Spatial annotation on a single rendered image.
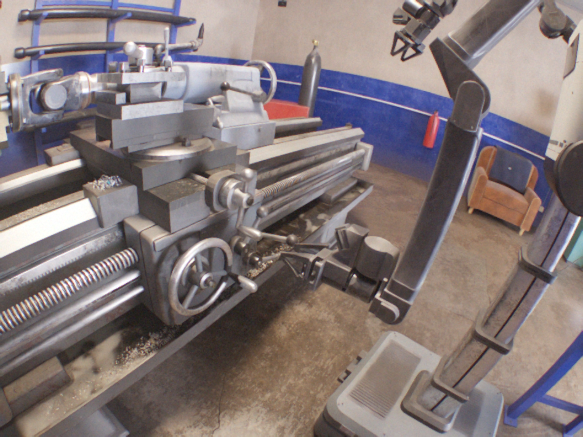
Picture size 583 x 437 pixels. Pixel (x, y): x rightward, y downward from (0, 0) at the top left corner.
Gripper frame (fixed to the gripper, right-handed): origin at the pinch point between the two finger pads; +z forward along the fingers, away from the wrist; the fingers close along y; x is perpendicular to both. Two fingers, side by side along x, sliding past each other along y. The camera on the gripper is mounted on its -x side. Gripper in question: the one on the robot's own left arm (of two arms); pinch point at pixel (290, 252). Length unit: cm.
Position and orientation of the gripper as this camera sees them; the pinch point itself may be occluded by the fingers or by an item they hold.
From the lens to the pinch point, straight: 62.7
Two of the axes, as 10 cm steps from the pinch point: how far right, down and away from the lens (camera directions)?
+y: -5.0, 2.2, -8.4
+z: -8.4, -3.6, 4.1
